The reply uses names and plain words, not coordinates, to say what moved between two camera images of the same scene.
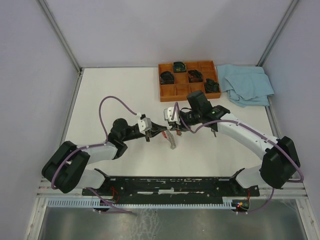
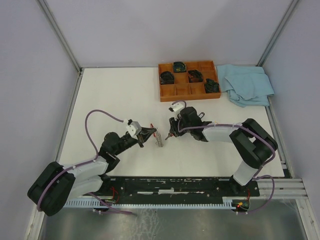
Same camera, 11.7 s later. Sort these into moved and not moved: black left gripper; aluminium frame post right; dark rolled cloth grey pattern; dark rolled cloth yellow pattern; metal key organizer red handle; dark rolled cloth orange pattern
Moved: black left gripper; metal key organizer red handle
Not moved: dark rolled cloth orange pattern; dark rolled cloth yellow pattern; dark rolled cloth grey pattern; aluminium frame post right
